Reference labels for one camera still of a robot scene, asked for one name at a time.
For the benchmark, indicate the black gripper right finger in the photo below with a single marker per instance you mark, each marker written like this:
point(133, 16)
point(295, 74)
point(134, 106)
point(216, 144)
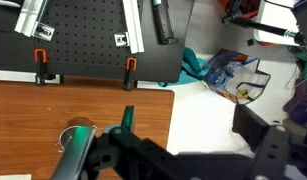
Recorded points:
point(249, 125)

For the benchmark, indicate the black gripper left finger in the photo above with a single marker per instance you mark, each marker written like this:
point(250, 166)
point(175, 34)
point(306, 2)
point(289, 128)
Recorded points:
point(73, 153)

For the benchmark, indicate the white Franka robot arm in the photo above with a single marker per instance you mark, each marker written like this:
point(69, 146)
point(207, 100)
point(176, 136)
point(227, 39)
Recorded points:
point(3, 3)

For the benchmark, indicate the small steel pot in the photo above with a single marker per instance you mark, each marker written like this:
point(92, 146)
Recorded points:
point(67, 135)

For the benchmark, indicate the purple bag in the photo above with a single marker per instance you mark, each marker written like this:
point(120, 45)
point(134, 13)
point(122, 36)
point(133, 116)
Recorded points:
point(299, 103)

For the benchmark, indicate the blue printed shopping bag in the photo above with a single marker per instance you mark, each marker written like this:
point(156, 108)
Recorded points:
point(226, 73)

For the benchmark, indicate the cream paper strip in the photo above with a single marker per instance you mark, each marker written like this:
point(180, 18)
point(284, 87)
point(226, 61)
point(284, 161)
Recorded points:
point(11, 177)

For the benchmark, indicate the small black floor piece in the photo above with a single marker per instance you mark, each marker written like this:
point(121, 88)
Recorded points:
point(250, 42)

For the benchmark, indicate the orange black bar clamp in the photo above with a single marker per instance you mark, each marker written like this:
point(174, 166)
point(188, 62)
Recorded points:
point(129, 75)
point(42, 68)

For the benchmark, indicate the white side table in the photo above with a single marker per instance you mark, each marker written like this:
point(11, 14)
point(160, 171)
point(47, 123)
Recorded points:
point(276, 16)

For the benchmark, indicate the red orange bundle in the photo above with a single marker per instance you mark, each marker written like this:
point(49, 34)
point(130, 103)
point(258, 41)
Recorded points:
point(248, 8)

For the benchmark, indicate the black ribbed bar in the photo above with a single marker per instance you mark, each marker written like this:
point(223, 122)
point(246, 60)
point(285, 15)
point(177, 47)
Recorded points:
point(163, 23)

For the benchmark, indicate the black camera tripod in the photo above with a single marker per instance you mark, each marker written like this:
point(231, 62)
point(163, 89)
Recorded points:
point(259, 26)

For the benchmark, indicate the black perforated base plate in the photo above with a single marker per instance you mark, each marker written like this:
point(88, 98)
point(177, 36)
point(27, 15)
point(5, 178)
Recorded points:
point(93, 50)

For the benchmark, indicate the aluminium extrusion rail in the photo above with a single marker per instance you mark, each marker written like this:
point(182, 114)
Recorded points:
point(29, 16)
point(133, 26)

